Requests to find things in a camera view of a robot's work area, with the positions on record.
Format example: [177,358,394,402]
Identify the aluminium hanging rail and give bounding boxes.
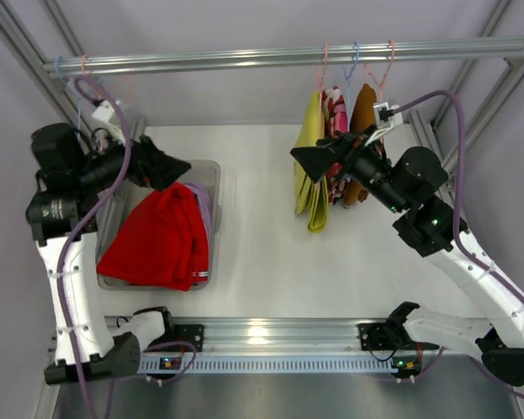
[43,37,524,78]

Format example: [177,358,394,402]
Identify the yellow-green trousers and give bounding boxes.
[293,91,328,233]

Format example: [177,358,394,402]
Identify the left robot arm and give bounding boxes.
[25,122,191,385]

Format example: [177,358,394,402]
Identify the right aluminium frame post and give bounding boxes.
[408,1,524,176]

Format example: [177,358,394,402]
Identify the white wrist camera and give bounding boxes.
[91,100,125,142]
[365,100,403,147]

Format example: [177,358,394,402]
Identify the pink hanger of red trousers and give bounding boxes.
[79,53,136,149]

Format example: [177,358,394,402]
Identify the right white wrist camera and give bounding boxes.
[365,100,403,147]

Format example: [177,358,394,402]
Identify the transparent plastic bin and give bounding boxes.
[96,160,222,291]

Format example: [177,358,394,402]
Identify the light blue hanger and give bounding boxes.
[54,56,93,141]

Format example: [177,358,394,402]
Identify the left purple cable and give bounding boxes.
[55,76,197,419]

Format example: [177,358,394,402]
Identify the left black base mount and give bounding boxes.
[174,324,205,353]

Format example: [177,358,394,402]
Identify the left aluminium frame post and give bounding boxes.
[0,0,146,175]

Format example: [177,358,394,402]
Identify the aluminium frame post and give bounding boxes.
[0,0,146,175]
[408,1,524,176]

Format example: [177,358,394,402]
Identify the blue hanger of floral trousers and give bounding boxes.
[341,41,361,124]

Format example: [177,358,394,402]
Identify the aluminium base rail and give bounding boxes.
[47,316,521,355]

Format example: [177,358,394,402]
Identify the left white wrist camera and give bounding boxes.
[91,100,125,142]

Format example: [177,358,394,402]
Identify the red trousers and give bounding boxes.
[96,182,210,292]

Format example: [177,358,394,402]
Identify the brown trousers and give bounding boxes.
[343,83,377,208]

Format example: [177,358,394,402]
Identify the floral pink trousers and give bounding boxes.
[321,86,348,205]

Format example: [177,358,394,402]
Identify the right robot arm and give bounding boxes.
[291,133,524,387]

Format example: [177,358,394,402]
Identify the lilac trousers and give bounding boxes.
[183,182,212,256]

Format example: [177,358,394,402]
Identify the pink hanger of yellow trousers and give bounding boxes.
[312,43,328,134]

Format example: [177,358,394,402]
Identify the pink hanger of brown trousers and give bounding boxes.
[362,38,397,149]

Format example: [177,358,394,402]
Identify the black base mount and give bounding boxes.
[357,322,397,352]
[174,324,205,353]

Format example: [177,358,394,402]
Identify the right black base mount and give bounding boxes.
[357,322,397,352]

